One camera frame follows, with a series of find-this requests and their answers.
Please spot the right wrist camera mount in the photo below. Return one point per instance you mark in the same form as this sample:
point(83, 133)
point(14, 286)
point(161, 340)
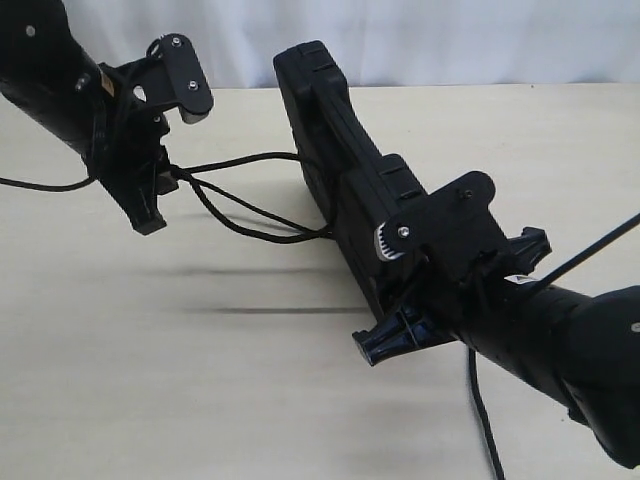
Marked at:
point(453, 225)

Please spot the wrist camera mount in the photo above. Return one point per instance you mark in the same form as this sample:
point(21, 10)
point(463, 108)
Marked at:
point(175, 79)
point(453, 225)

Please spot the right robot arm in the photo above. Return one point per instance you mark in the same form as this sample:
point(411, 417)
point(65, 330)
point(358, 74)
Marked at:
point(581, 351)

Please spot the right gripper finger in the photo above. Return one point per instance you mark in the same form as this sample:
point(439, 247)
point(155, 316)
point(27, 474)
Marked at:
point(411, 327)
point(526, 251)

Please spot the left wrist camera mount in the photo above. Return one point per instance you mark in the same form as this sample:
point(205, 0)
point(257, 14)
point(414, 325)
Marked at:
point(175, 79)

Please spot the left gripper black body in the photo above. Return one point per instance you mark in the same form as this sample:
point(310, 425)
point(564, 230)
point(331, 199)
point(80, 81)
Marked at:
point(121, 144)

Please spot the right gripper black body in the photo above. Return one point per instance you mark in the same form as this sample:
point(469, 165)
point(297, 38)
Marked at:
point(475, 309)

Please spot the white backdrop curtain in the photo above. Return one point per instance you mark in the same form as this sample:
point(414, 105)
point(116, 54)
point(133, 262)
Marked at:
point(380, 43)

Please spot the black plastic carrying case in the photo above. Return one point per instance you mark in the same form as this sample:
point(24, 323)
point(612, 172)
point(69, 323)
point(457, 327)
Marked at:
point(356, 187)

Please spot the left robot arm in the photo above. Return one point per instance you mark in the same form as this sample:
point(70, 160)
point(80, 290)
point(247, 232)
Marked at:
point(39, 56)

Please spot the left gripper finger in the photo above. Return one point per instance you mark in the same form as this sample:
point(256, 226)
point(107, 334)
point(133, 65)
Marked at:
point(139, 202)
point(165, 182)

